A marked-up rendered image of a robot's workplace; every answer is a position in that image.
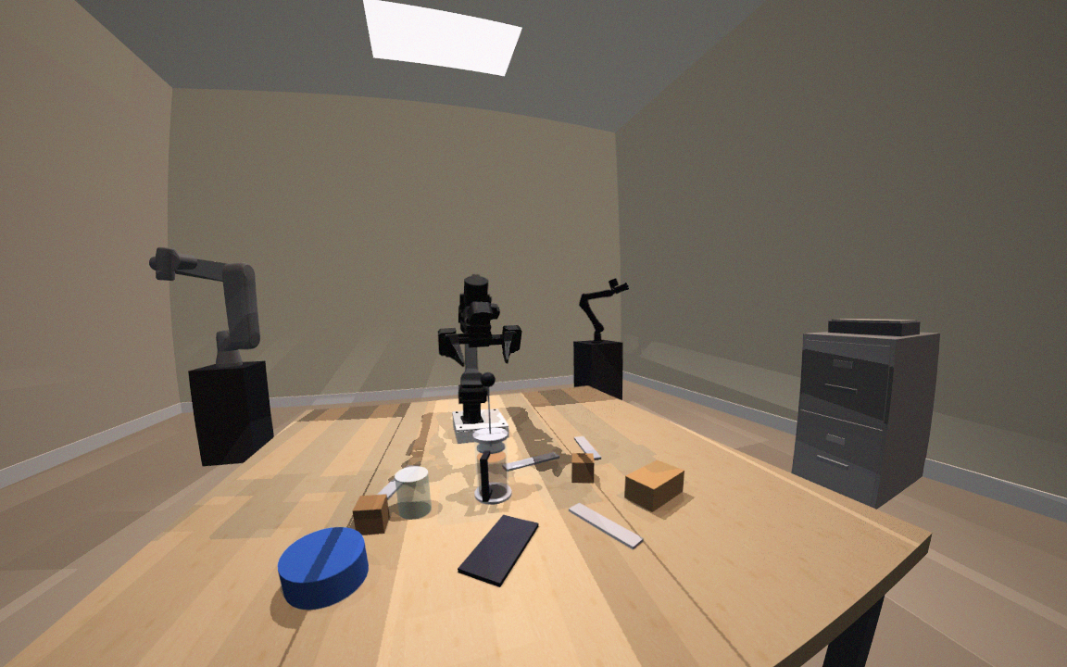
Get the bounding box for blue cylinder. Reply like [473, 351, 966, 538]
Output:
[277, 527, 369, 610]

